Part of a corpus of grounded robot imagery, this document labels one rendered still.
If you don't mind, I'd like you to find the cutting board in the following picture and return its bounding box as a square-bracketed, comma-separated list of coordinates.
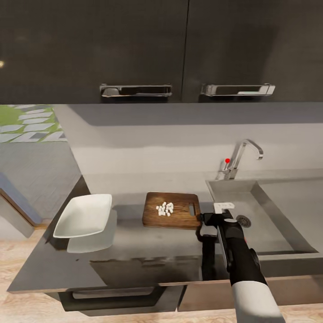
[142, 192, 203, 228]

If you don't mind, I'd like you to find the bowl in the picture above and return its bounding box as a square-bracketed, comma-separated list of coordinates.
[53, 194, 112, 238]

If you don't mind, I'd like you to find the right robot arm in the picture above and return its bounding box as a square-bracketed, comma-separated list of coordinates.
[200, 202, 286, 323]

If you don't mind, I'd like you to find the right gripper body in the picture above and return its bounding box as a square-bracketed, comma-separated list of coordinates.
[204, 211, 231, 227]

